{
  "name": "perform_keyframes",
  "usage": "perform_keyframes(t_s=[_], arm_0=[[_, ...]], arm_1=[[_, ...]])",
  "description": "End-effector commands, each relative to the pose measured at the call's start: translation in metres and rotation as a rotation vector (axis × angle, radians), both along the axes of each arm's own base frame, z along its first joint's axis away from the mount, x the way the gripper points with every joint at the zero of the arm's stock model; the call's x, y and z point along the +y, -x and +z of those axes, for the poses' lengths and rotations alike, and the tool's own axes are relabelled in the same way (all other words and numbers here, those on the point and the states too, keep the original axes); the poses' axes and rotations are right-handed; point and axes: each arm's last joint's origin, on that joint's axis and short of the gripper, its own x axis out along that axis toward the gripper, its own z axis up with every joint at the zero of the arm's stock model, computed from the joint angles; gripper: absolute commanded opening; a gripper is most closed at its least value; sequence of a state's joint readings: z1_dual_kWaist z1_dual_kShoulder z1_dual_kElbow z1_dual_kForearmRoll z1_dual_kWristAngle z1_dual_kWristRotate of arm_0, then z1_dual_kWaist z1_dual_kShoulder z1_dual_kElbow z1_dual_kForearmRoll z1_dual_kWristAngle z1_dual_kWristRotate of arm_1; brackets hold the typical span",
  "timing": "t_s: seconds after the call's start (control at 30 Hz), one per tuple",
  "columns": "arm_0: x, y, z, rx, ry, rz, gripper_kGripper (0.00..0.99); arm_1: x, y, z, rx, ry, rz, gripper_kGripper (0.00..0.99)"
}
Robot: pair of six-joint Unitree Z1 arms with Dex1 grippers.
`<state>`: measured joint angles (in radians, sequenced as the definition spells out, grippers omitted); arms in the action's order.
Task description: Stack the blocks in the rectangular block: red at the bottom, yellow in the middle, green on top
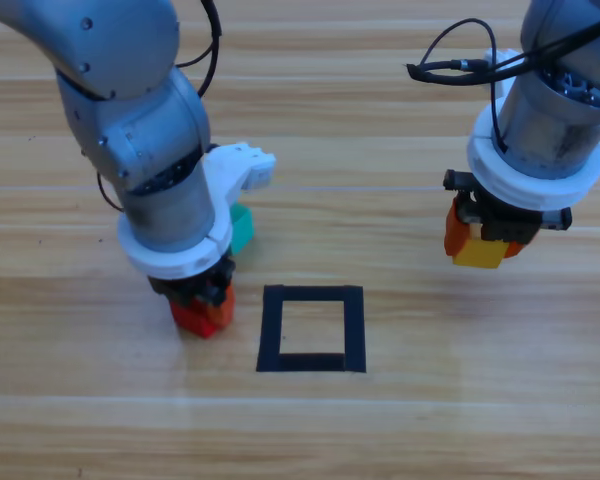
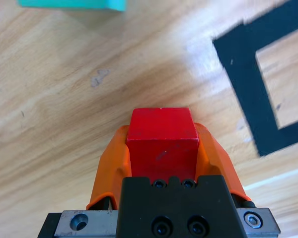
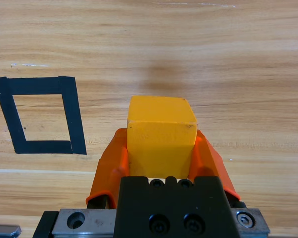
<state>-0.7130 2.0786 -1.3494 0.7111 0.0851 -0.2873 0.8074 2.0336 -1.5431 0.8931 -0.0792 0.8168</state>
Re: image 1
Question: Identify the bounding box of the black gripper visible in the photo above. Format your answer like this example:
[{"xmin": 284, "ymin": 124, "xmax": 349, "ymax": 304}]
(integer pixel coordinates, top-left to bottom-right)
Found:
[
  {"xmin": 147, "ymin": 254, "xmax": 237, "ymax": 330},
  {"xmin": 443, "ymin": 168, "xmax": 574, "ymax": 260}
]

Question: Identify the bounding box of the yellow cube block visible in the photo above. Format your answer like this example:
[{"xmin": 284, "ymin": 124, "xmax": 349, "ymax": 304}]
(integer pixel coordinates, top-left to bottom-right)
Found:
[{"xmin": 452, "ymin": 235, "xmax": 510, "ymax": 270}]

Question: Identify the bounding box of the red cube block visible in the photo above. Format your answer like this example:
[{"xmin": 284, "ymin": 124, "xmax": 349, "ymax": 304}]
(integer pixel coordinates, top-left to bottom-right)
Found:
[{"xmin": 171, "ymin": 298, "xmax": 220, "ymax": 340}]

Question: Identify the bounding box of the green cube block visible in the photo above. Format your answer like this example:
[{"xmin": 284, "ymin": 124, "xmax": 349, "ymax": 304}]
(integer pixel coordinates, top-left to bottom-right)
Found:
[{"xmin": 228, "ymin": 202, "xmax": 255, "ymax": 257}]

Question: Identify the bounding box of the black tape rectangle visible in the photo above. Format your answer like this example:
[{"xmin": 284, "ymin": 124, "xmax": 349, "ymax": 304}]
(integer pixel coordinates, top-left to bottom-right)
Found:
[{"xmin": 255, "ymin": 284, "xmax": 367, "ymax": 374}]

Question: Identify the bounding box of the white wrist mount ring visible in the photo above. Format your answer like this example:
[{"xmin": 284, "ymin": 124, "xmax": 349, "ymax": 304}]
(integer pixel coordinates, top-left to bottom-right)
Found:
[
  {"xmin": 117, "ymin": 142, "xmax": 277, "ymax": 281},
  {"xmin": 467, "ymin": 47, "xmax": 600, "ymax": 211}
]

